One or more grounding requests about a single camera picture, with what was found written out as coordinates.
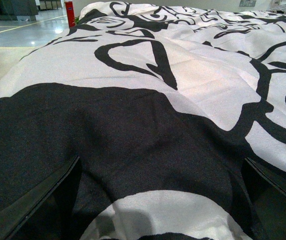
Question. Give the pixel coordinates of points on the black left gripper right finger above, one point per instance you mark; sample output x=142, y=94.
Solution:
x=267, y=190

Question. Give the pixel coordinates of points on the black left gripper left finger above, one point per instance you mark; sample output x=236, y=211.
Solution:
x=15, y=215

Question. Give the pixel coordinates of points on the red fire extinguisher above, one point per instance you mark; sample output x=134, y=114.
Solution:
x=70, y=12

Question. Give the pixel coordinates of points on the black and white duvet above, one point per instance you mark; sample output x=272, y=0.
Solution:
x=162, y=105

